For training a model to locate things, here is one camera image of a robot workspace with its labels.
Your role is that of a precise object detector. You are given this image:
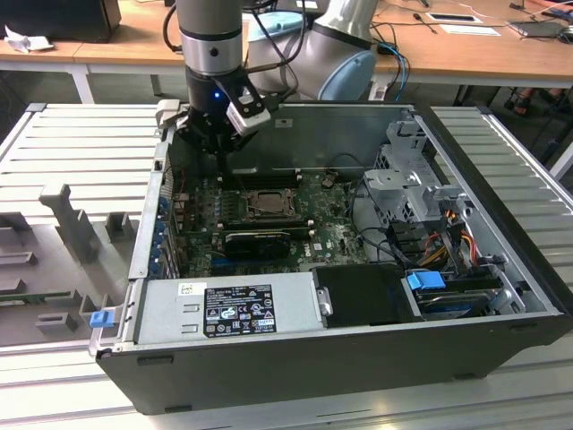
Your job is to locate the silver-topped CPU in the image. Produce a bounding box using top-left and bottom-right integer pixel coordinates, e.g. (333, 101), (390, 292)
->
(251, 193), (290, 216)

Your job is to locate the metal socket cover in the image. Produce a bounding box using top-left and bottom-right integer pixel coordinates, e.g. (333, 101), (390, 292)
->
(241, 187), (299, 221)

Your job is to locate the wooden desk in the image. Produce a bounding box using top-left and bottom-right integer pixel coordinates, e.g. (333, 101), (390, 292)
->
(0, 0), (573, 90)

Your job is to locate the green RAM stick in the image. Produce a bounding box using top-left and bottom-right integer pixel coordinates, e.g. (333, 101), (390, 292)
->
(222, 217), (315, 239)
(0, 290), (73, 304)

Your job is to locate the black graphics card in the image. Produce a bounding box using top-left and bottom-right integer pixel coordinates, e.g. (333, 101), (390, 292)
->
(222, 230), (291, 262)

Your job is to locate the black box on desk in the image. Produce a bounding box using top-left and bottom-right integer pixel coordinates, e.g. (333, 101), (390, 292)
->
(0, 0), (122, 44)

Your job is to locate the crumpled white paper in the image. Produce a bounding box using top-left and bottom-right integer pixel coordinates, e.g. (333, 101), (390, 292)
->
(3, 24), (55, 54)

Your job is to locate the green motherboard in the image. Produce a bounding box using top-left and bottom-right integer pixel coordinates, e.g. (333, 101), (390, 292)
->
(172, 172), (375, 279)

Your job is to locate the metal drive cage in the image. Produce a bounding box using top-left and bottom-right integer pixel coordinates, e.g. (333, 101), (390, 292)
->
(361, 118), (475, 225)

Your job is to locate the grey parts rack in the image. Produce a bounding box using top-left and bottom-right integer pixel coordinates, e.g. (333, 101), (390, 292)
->
(0, 183), (144, 348)

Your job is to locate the grey power supply unit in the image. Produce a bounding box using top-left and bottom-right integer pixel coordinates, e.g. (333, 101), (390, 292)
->
(133, 271), (326, 346)

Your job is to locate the white paper sheet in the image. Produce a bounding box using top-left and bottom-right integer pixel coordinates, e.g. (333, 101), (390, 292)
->
(438, 22), (503, 38)

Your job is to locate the blue disk carrier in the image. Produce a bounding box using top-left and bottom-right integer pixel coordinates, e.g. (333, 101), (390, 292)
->
(406, 270), (446, 295)

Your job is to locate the black open PC case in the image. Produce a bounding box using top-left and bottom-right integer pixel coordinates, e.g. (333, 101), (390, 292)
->
(88, 101), (566, 417)

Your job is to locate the person's sandalled foot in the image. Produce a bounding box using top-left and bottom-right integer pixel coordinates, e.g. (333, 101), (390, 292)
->
(503, 87), (573, 118)

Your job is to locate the hard disk drive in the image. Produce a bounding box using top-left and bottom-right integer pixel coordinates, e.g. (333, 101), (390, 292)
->
(414, 288), (493, 322)

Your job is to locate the grey notebook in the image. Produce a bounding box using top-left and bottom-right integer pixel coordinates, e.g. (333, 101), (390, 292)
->
(505, 20), (566, 40)

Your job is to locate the grey case release handle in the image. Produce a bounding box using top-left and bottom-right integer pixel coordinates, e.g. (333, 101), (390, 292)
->
(155, 99), (189, 135)

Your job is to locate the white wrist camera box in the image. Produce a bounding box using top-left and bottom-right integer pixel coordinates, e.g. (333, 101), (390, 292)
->
(213, 75), (273, 136)

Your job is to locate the blue cable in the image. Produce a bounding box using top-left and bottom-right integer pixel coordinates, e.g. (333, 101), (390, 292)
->
(380, 42), (411, 102)

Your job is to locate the white desk cable inlay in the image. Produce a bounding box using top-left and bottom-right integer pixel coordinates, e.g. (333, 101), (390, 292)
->
(424, 12), (485, 23)

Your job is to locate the coloured power wire bundle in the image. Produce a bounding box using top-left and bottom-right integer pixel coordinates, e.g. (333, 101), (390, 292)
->
(420, 223), (478, 268)

